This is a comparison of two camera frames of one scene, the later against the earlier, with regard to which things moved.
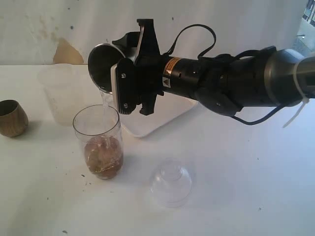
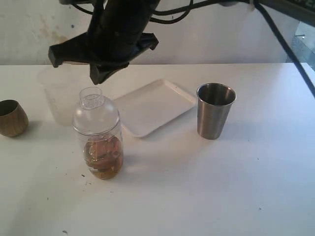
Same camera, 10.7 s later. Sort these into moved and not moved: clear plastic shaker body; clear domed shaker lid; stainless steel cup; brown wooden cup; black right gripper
Moved: black right gripper; clear domed shaker lid; stainless steel cup
Not moved: clear plastic shaker body; brown wooden cup
